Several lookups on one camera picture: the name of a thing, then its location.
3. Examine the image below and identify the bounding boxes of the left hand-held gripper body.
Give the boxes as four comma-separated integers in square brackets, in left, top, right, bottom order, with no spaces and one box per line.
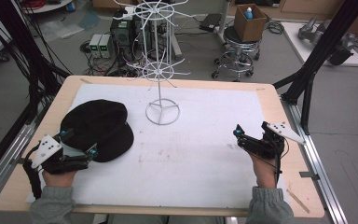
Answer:
[30,133,90,175]

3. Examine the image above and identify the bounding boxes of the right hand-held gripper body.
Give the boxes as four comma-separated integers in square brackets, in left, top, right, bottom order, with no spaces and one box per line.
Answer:
[238,121,306,160]

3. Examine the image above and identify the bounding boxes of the black cap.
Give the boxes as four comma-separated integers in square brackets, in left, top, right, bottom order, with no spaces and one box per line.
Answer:
[60,99,135,163]

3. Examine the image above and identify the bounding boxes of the person's left hand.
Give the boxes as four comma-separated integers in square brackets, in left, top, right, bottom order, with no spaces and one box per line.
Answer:
[41,167,77,189]

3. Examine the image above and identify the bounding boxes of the person's right hand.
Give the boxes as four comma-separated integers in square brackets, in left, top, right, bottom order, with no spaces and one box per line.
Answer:
[249,153,278,189]

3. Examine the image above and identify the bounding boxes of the white table mat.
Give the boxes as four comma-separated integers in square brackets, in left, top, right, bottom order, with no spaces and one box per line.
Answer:
[26,83,291,209]

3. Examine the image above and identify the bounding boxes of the thin wooden stick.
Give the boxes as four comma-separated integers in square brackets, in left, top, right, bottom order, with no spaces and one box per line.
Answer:
[286,188,311,215]

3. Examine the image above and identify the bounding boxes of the chrome rolling stool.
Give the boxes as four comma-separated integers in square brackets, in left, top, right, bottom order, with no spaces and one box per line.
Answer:
[211,25,262,83]

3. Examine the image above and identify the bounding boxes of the white floor board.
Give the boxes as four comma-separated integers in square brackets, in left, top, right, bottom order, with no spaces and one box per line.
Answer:
[281,21,358,67]

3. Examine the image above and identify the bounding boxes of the grey power supply unit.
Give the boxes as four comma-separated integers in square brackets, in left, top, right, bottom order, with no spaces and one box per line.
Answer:
[89,33,103,59]
[99,33,114,59]

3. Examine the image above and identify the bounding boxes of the brown cardboard box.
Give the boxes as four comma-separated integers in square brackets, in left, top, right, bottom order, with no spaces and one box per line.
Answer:
[233,3,268,43]

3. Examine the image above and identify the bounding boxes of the white desk leg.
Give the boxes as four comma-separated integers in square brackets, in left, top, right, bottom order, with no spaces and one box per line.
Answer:
[215,0,232,45]

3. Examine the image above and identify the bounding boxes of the black flat box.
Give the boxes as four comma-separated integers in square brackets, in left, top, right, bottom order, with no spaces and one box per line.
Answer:
[199,13,223,33]

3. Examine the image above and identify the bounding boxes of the black computer tower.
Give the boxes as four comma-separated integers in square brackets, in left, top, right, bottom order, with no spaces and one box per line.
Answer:
[109,18,138,61]

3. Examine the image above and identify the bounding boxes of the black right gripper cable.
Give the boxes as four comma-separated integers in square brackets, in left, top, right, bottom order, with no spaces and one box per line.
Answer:
[271,136,291,185]

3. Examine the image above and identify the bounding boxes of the aluminium rail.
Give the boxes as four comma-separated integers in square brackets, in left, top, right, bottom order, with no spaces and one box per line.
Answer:
[0,119,35,210]
[280,98,350,224]

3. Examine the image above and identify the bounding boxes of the black metal frame post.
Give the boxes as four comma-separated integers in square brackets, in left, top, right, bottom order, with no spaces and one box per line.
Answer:
[0,0,73,108]
[272,0,358,135]

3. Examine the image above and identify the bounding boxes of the white wire display rack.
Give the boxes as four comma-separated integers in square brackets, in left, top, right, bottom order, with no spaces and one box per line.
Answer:
[113,0,197,126]

